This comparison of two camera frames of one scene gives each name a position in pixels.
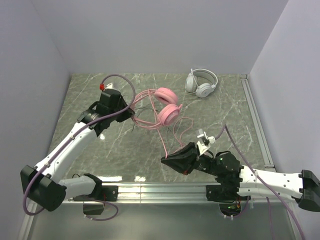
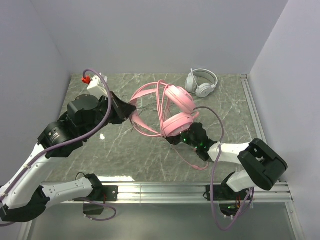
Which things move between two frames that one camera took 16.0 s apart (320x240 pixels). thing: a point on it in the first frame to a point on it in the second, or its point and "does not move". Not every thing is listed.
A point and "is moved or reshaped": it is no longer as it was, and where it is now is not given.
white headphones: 201,81 does not move
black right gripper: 195,156 to 183,136
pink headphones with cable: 153,108 is moved or reshaped
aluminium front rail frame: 160,193 does not move
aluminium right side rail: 252,107 does not move
